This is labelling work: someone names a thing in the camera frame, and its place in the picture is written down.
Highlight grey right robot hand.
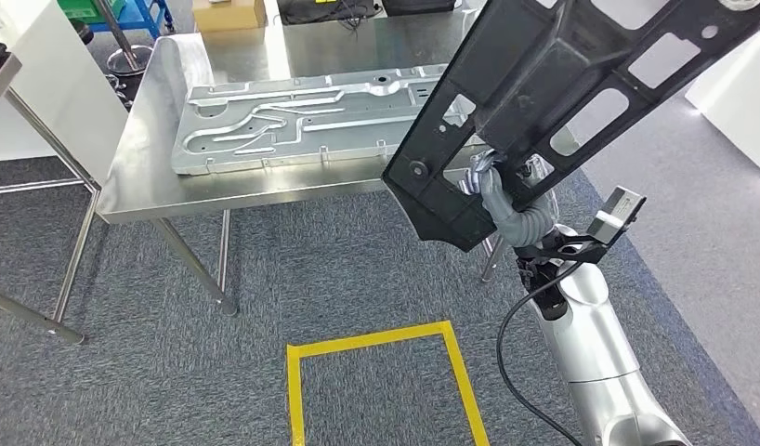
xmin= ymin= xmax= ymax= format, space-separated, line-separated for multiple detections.
xmin=458 ymin=149 xmax=559 ymax=230

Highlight black plastic frame part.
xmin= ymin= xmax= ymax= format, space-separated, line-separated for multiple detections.
xmin=381 ymin=0 xmax=760 ymax=254

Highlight stainless steel workbench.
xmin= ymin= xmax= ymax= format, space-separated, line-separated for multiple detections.
xmin=97 ymin=6 xmax=582 ymax=318

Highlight black bag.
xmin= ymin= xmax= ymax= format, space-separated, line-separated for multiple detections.
xmin=381 ymin=0 xmax=460 ymax=18

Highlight stamped silver metal panel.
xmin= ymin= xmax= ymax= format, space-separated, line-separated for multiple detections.
xmin=170 ymin=63 xmax=479 ymax=177

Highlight black case with yellow label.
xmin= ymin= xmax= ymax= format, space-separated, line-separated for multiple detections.
xmin=276 ymin=0 xmax=383 ymax=32

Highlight white plinth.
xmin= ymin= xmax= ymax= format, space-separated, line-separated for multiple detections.
xmin=684 ymin=21 xmax=760 ymax=179

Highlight yellow floor tape square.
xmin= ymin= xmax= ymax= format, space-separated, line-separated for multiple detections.
xmin=285 ymin=320 xmax=491 ymax=446

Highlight cardboard box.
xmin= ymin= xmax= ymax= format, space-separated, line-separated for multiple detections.
xmin=190 ymin=0 xmax=269 ymax=33

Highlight blue cart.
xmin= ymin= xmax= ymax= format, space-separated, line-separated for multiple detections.
xmin=93 ymin=0 xmax=175 ymax=41

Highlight dark stanchion base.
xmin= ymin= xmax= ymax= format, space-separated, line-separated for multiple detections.
xmin=67 ymin=18 xmax=97 ymax=47

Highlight green plastic crate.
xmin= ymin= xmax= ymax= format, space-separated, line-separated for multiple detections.
xmin=57 ymin=0 xmax=127 ymax=22

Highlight white cabinet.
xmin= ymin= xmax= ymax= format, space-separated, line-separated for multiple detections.
xmin=0 ymin=0 xmax=130 ymax=185

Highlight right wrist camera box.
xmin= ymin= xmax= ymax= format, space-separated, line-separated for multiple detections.
xmin=585 ymin=185 xmax=647 ymax=247

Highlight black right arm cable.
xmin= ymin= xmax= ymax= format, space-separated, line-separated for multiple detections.
xmin=495 ymin=261 xmax=584 ymax=446

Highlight chrome stanchion post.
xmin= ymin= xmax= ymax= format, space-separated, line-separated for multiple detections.
xmin=93 ymin=0 xmax=154 ymax=78

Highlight tangled floor cables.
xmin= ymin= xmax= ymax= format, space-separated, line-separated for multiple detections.
xmin=104 ymin=72 xmax=135 ymax=111

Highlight steel frame table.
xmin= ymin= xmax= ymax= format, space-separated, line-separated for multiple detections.
xmin=0 ymin=39 xmax=104 ymax=346

